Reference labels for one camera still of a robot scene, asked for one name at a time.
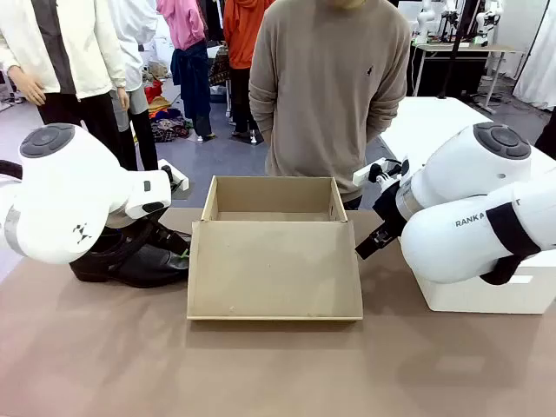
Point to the white hanging curtain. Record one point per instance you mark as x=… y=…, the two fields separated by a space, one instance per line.
x=538 y=52

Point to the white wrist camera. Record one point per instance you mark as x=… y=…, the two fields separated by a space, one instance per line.
x=368 y=171
x=176 y=178

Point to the small white background robot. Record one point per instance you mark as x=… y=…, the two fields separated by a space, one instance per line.
x=486 y=21
x=422 y=21

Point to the black tripod pole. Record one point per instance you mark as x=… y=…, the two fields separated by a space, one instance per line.
x=456 y=43

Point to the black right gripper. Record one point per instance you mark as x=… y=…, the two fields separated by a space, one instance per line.
x=393 y=208

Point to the colourful clothes pile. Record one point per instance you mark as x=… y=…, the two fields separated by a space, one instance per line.
x=167 y=121

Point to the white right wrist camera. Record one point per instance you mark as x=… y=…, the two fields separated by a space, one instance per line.
x=368 y=171

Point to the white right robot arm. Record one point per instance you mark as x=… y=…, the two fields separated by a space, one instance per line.
x=469 y=182

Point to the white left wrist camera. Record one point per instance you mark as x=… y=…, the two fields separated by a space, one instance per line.
x=176 y=178

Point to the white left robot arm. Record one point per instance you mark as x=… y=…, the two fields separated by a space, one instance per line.
x=65 y=195

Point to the person in beige sweater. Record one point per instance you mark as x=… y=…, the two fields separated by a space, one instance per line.
x=330 y=87

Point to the wooden-top background table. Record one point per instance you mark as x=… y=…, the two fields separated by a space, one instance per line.
x=460 y=48

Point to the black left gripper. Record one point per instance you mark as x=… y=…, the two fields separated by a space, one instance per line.
x=157 y=229

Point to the brown cardboard shoe box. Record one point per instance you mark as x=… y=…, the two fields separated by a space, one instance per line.
x=273 y=269

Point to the mannequin in white jacket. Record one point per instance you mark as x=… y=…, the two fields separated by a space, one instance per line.
x=65 y=43

